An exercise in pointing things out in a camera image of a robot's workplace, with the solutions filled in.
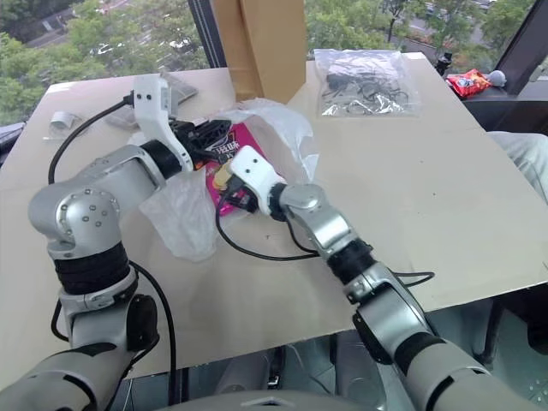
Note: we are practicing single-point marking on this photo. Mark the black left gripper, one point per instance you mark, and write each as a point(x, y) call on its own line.
point(185, 136)

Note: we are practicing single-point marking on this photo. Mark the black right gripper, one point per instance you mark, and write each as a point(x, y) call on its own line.
point(247, 201)

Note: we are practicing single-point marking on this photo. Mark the pink snack packet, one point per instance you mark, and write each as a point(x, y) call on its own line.
point(252, 137)

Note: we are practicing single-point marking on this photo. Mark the translucent white plastic bag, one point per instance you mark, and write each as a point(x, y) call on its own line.
point(188, 222)

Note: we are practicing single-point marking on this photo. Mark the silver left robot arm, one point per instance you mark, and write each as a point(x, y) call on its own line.
point(113, 171)

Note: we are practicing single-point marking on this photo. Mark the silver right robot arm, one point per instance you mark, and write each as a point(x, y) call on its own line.
point(327, 224)

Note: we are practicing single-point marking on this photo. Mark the clear bag of black parts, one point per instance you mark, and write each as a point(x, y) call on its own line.
point(364, 85)

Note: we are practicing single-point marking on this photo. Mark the red snack bag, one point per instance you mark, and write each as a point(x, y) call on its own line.
point(467, 82)

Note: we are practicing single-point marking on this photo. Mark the flat grey plastic piece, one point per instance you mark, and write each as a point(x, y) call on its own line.
point(123, 120)

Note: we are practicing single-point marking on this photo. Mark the upright brown cardboard box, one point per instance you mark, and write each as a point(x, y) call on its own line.
point(265, 47)

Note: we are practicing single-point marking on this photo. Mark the small black upright device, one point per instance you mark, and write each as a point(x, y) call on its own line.
point(443, 61)

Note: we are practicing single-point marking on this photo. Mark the black metal leg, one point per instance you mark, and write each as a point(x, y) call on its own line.
point(493, 329)

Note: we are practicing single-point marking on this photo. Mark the small grey round object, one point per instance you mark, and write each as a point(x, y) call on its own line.
point(498, 78)

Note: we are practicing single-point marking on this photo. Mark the pale grey cloth bundle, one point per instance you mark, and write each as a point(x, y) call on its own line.
point(524, 158)

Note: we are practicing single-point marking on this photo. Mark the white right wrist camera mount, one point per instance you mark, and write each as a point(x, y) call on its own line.
point(256, 172)

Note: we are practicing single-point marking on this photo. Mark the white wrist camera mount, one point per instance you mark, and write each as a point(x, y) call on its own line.
point(256, 172)
point(150, 107)

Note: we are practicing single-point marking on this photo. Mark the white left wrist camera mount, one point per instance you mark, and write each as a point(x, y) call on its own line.
point(150, 107)

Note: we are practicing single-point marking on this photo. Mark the dark window frame post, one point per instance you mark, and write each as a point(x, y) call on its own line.
point(207, 32)

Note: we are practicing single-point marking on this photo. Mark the slanted dark window frame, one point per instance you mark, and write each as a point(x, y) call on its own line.
point(520, 47)

